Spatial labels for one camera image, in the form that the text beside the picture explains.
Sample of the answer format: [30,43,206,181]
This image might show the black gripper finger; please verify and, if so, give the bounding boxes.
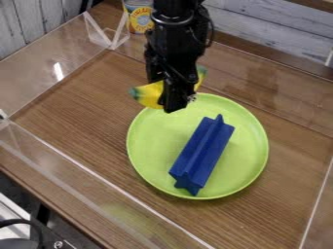
[145,56,165,83]
[157,77,195,113]

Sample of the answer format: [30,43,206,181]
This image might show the yellow labelled can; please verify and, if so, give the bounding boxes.
[121,0,153,34]

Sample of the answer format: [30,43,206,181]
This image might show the yellow toy banana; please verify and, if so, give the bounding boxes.
[128,65,207,109]

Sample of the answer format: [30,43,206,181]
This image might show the green round plate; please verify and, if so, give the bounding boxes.
[125,93,268,199]

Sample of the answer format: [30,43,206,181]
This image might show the clear acrylic tray wall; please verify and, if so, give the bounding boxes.
[0,4,333,249]

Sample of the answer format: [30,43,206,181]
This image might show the black cable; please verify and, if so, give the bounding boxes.
[0,218,44,249]

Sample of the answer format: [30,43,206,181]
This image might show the blue star-shaped block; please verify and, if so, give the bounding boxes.
[168,114,234,196]

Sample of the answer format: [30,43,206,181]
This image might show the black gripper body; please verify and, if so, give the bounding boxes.
[144,18,214,84]

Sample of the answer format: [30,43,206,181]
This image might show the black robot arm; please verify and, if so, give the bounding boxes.
[144,0,214,113]

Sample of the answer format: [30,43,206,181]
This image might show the black metal stand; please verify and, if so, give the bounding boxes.
[30,204,74,249]

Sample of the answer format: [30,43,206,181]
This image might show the clear acrylic triangle bracket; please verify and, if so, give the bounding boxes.
[82,12,129,51]

